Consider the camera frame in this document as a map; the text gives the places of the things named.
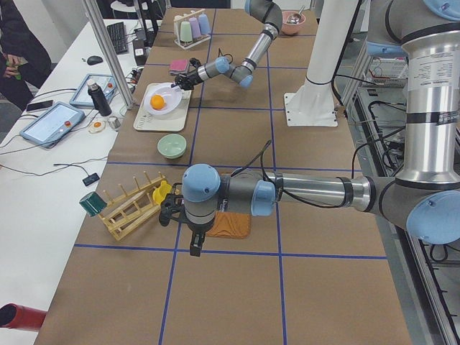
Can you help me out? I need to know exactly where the black computer mouse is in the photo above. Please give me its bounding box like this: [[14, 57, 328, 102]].
[[86, 55, 104, 65]]

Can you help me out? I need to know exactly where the yellow mug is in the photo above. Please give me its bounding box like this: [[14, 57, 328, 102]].
[[152, 180, 172, 205]]

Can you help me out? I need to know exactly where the black bottle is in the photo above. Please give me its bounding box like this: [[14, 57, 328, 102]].
[[86, 78, 112, 116]]

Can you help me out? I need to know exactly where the green bowl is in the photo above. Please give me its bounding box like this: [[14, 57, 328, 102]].
[[157, 134, 187, 159]]

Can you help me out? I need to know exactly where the dark green mug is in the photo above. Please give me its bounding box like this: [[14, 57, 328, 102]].
[[79, 191, 107, 216]]

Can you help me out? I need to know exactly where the cream bear tray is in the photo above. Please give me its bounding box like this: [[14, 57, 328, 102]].
[[133, 87, 192, 132]]

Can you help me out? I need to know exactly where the red cylinder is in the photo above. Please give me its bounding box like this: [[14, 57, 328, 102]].
[[1, 303, 47, 331]]

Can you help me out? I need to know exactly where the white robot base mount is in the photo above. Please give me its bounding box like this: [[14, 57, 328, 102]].
[[285, 0, 360, 127]]

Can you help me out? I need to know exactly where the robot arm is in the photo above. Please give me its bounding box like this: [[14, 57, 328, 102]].
[[171, 0, 282, 91], [175, 1, 459, 257]]

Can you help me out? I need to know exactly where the pink cloth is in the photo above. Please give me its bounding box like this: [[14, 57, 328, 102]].
[[169, 59, 189, 69]]

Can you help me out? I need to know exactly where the black smartphone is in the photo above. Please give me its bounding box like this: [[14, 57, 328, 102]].
[[26, 100, 54, 112]]

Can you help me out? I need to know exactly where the purple cup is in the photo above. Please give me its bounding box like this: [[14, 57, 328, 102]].
[[188, 17, 201, 40]]

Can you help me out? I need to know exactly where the white wire cup rack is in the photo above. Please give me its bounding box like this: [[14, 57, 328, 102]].
[[174, 9, 211, 50]]

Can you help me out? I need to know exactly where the aluminium frame post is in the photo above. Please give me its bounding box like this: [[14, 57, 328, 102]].
[[82, 0, 134, 110]]

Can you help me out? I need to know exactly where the person in dark clothes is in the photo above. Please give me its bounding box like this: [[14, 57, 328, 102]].
[[1, 1, 51, 110]]

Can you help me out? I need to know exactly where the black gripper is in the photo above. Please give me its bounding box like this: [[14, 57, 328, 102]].
[[187, 216, 216, 257], [174, 70, 201, 90]]

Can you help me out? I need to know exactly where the black keyboard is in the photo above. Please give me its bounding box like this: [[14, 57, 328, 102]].
[[106, 22, 129, 55]]

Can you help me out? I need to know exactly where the metal scoop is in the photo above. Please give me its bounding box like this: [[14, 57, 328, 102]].
[[286, 6, 305, 24]]

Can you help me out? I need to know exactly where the wooden cutting board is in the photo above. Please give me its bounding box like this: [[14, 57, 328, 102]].
[[206, 211, 252, 239]]

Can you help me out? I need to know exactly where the teach pendant far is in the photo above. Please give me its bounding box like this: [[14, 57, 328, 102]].
[[69, 73, 117, 109]]

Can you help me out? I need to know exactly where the white ribbed plate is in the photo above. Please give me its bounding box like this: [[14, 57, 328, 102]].
[[142, 82, 182, 116]]

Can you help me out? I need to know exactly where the blue cup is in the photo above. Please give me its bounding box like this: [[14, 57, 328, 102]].
[[198, 13, 211, 36]]

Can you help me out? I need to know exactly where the orange fruit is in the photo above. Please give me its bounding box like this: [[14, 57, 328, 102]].
[[150, 94, 166, 111]]

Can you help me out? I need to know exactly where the green cup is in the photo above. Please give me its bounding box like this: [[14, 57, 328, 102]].
[[180, 20, 193, 45]]

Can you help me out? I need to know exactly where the teach pendant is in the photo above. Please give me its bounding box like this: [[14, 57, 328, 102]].
[[69, 73, 117, 109], [19, 102, 86, 148]]

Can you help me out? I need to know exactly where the pink bowl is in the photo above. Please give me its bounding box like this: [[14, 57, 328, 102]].
[[281, 10, 306, 35]]

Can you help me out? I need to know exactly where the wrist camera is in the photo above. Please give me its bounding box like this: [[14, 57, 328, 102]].
[[189, 57, 201, 72], [159, 183, 186, 226]]

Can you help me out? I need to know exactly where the teach pendant near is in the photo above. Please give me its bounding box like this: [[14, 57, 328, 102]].
[[19, 102, 86, 148]]

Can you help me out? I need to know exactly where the wooden mug rack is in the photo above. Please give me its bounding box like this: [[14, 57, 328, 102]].
[[98, 172, 167, 241]]

